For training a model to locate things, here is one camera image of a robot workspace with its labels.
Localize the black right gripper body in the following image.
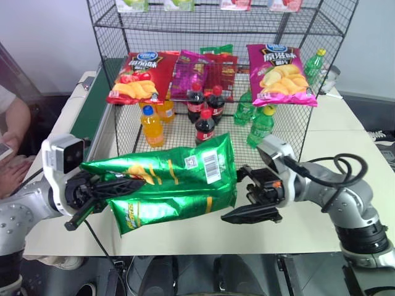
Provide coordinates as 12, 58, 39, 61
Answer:
246, 168, 285, 211

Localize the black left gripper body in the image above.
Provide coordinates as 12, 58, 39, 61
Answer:
64, 171, 100, 214

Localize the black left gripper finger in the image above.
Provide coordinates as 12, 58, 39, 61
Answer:
64, 198, 103, 231
91, 179, 146, 199

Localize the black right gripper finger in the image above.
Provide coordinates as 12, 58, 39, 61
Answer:
221, 205, 283, 225
236, 165, 257, 184

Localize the large green chip bag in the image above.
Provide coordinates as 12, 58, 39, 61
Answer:
80, 132, 239, 237

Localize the green belt conveyor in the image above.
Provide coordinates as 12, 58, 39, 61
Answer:
49, 56, 131, 158

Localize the bystander bare hand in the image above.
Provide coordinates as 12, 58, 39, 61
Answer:
0, 130, 22, 155

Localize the green soda bottle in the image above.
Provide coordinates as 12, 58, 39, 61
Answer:
246, 105, 277, 149
233, 87, 257, 126

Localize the cola bottle red cap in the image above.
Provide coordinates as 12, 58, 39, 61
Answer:
186, 81, 206, 125
194, 109, 217, 146
206, 84, 227, 126

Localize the orange soda bottle blue cap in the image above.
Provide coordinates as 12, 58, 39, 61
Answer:
140, 104, 165, 149
156, 91, 177, 124

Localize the small card in hand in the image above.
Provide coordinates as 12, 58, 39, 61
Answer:
0, 142, 15, 161

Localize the small red snack bag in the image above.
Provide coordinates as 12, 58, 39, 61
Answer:
202, 54, 239, 103

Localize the large magenta chip bag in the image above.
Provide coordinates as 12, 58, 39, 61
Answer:
246, 43, 318, 108

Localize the large red chip bag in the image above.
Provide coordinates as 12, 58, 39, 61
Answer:
106, 51, 181, 106

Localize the small purple snack bag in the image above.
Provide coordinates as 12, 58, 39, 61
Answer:
168, 49, 214, 100

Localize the black mat white print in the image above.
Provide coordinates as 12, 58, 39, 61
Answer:
366, 128, 395, 172

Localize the green bottle yellow cap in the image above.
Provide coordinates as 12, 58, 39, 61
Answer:
303, 48, 328, 88

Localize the black and white device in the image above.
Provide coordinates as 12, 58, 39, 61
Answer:
319, 65, 344, 100

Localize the small green snack bag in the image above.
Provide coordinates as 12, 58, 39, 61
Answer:
199, 44, 235, 57

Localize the red print drink carton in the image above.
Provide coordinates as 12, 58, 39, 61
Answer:
269, 0, 302, 14
220, 0, 252, 12

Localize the green print drink carton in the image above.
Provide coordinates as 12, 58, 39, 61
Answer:
115, 0, 149, 14
163, 0, 196, 12

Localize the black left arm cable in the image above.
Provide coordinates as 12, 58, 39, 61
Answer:
82, 215, 127, 296

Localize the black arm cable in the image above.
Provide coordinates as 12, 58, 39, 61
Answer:
82, 215, 127, 296
283, 154, 370, 217

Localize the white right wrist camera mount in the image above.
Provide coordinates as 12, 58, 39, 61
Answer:
256, 133, 302, 205

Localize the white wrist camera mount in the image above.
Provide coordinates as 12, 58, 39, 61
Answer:
41, 133, 86, 217
256, 133, 302, 205

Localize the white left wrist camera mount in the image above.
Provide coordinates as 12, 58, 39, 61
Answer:
41, 133, 86, 217

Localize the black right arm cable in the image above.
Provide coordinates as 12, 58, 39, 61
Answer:
283, 154, 370, 217

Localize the black wire mesh rack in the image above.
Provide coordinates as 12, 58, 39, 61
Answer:
86, 0, 360, 158

